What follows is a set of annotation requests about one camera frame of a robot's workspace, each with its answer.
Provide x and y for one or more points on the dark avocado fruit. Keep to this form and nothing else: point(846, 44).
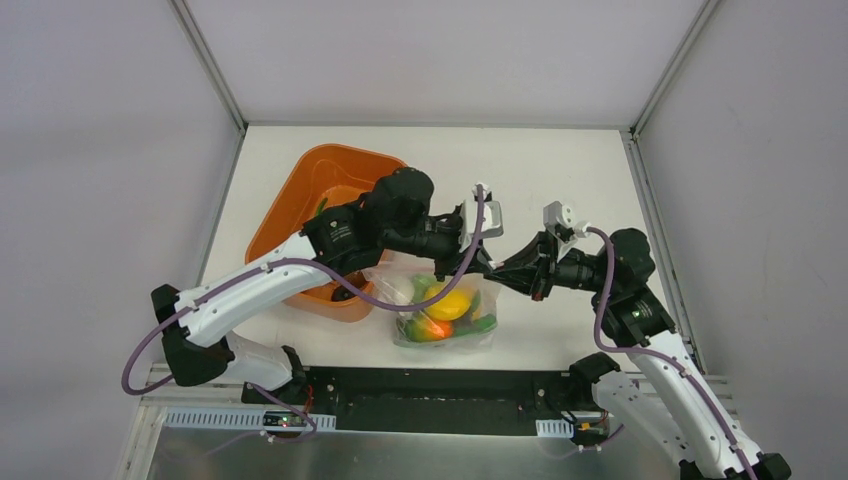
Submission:
point(342, 294)

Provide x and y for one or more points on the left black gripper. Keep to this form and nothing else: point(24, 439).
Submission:
point(454, 240)

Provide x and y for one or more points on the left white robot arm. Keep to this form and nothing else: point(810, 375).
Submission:
point(197, 325)

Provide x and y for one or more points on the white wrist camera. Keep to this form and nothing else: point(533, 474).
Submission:
point(480, 203)
point(560, 220)

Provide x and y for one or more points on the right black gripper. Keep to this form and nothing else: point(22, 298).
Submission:
point(544, 263)

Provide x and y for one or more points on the clear zip top bag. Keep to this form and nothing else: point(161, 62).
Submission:
point(485, 297)

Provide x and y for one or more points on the orange plastic basket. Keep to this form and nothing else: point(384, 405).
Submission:
point(337, 172)

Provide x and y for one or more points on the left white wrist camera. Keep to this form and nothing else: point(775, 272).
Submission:
point(480, 203)

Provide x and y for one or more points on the green lime fruit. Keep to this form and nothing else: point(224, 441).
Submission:
point(421, 284)

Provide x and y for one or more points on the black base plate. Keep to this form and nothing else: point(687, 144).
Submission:
point(465, 402)

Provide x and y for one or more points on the small orange tangerine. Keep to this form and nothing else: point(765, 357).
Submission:
point(425, 330)

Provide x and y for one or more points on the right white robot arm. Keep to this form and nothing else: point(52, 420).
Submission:
point(643, 373)

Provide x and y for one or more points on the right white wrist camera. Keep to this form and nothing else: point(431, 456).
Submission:
point(560, 220)

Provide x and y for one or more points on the white mushroom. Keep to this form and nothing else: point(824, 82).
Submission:
point(400, 291)

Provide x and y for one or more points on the yellow lemon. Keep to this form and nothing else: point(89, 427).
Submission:
point(451, 307)

